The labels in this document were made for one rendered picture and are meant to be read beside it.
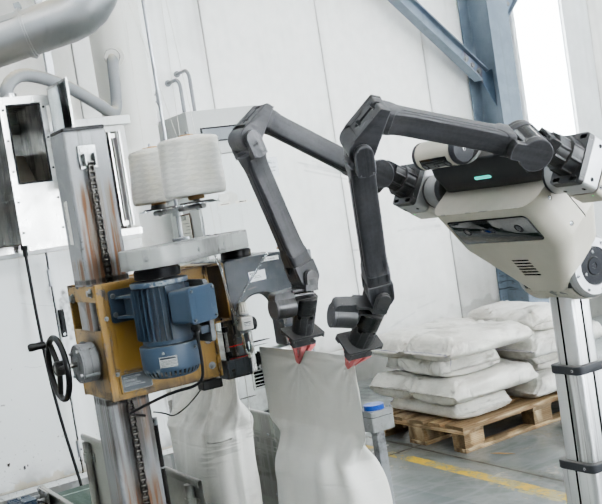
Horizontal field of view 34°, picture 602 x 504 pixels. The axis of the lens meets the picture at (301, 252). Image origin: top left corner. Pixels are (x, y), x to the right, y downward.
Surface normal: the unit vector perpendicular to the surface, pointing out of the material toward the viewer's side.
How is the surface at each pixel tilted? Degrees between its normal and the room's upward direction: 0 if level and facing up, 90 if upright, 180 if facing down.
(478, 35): 90
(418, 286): 90
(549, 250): 130
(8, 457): 92
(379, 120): 121
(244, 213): 90
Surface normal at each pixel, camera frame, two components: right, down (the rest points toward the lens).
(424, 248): 0.51, -0.04
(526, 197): -0.66, -0.65
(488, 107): -0.85, 0.16
